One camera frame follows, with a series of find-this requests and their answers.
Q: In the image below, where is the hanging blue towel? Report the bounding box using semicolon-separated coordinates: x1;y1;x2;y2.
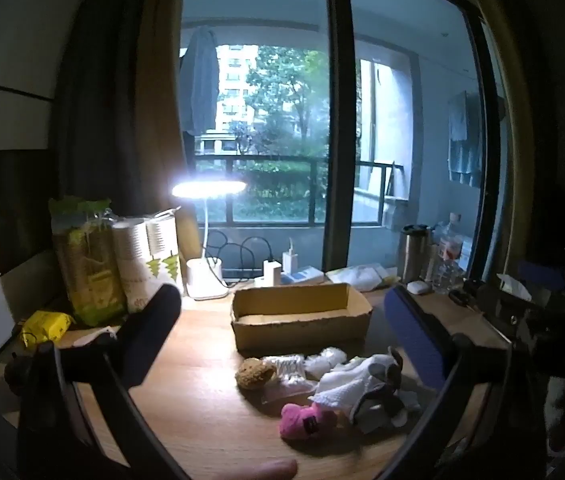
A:
447;91;484;189

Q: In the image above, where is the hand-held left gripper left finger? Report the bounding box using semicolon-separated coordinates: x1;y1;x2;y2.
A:
5;284;190;480

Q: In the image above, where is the tall white charger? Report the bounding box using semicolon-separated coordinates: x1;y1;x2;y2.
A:
262;259;283;287

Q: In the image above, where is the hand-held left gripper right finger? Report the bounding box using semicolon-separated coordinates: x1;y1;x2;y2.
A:
377;285;547;480

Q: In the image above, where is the clear plastic soft pack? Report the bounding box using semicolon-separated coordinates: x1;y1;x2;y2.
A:
261;354;319;403

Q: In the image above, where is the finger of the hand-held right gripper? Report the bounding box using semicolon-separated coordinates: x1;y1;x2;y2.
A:
482;295;538;348
519;260;565;293

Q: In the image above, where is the steel tumbler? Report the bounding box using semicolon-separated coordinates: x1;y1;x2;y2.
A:
397;223;434;284

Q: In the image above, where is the pink plush toy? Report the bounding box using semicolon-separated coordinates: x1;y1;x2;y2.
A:
280;402;339;442

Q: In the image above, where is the clear water bottle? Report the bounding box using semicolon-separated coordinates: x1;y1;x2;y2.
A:
431;212;466;294

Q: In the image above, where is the white cloth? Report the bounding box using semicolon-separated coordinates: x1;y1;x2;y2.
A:
309;356;380;409

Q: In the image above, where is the person's left hand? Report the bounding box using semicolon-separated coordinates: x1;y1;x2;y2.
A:
241;458;299;480

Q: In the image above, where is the white power strip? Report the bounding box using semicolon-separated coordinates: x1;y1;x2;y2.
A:
254;265;326;289

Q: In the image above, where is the grey fabric glove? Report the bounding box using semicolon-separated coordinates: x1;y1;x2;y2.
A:
351;346;422;434

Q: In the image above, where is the paper cup pack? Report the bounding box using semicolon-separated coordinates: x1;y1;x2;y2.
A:
111;207;184;314

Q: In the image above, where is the yellow packet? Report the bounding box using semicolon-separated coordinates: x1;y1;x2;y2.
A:
21;310;74;349

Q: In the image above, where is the white mask pack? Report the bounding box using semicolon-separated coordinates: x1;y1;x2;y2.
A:
325;263;399;292

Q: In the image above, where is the cardboard box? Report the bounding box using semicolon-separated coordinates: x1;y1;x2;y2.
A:
231;282;374;353

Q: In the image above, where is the tan curtain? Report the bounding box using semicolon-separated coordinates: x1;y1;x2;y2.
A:
135;0;204;281

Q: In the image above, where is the white bubble wrap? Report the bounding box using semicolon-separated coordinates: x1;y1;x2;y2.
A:
305;346;348;380

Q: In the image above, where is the hanging shirt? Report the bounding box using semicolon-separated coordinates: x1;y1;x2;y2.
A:
180;25;221;137

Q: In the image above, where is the dark curtain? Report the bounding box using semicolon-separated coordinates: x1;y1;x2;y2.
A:
56;0;156;241

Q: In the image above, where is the brown plush ball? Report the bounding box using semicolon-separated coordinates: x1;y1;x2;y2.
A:
235;357;276;391

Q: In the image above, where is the dark window frame post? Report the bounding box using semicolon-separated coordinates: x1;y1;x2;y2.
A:
325;0;358;273

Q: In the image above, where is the green plastic package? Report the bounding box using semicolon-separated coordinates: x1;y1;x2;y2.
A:
48;196;129;327

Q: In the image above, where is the black cable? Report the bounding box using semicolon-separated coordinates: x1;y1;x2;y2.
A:
206;230;274;282

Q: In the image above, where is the small white charger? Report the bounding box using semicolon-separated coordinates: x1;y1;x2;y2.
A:
282;238;301;275

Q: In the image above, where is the balcony railing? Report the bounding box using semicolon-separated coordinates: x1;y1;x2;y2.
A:
196;154;405;226

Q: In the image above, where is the white desk lamp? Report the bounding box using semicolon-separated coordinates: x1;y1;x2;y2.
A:
171;179;249;302

